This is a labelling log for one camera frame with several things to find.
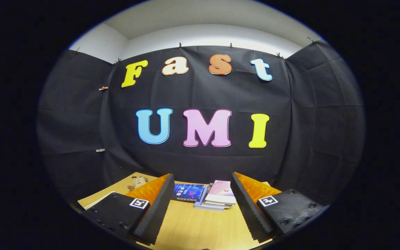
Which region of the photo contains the grey cover book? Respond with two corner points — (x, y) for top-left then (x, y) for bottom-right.
(200, 198), (234, 209)

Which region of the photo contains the light blue book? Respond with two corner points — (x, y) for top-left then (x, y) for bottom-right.
(194, 184), (225, 211)

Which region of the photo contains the dark blue book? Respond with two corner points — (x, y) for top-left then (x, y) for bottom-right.
(171, 183), (205, 203)

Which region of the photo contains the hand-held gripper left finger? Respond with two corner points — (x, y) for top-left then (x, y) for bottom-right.
(84, 173), (175, 245)

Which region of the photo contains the brown plush dog toy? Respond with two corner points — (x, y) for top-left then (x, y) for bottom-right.
(128, 176), (148, 191)

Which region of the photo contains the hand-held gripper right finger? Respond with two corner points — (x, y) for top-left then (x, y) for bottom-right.
(231, 172), (327, 243)

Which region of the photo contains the beige fabric storage box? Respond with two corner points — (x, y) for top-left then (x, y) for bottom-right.
(84, 191), (115, 211)

